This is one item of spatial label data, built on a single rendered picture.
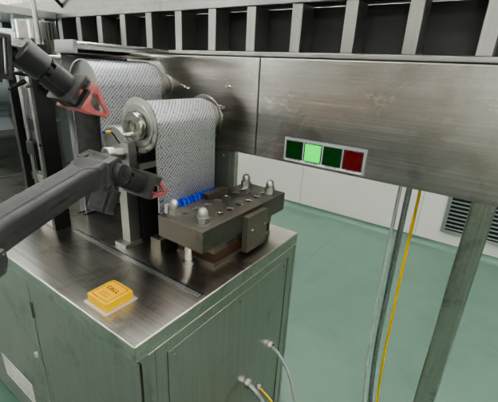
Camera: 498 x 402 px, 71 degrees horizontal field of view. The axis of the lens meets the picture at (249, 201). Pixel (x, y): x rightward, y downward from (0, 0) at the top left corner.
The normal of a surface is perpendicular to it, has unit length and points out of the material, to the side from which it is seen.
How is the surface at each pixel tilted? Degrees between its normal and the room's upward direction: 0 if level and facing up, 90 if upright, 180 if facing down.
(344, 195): 90
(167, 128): 90
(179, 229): 90
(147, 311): 0
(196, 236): 90
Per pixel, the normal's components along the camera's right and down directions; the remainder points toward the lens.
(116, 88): 0.81, 0.27
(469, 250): -0.58, 0.26
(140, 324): 0.05, -0.93
